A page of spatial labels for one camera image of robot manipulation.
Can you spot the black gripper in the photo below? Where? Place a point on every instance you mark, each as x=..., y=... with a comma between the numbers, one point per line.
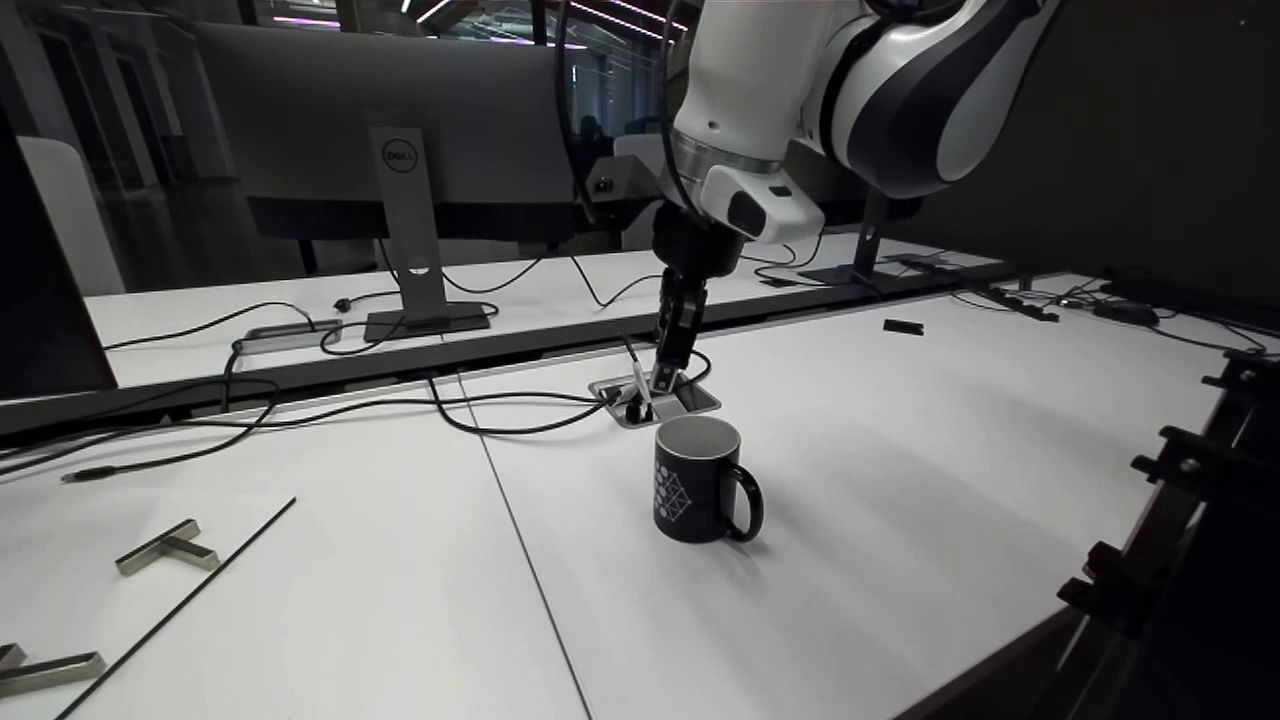
x=687, y=285

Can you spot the black patterned mug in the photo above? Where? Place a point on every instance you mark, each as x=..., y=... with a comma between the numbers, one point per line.
x=687, y=492

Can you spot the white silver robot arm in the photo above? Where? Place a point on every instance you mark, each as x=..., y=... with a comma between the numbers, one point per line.
x=763, y=83

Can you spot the silver Dell monitor stand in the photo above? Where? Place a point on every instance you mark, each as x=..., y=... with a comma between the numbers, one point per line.
x=406, y=202

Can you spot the black docking box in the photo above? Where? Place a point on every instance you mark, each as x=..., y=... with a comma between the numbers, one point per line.
x=286, y=335

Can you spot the dark Dell monitor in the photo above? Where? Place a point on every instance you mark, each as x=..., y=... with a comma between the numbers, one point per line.
x=334, y=120

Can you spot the thin black rod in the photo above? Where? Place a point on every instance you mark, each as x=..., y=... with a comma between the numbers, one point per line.
x=187, y=600

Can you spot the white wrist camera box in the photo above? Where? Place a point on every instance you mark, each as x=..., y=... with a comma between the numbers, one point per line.
x=775, y=207

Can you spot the black metal frame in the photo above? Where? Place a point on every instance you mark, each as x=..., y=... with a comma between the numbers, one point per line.
x=1203, y=535

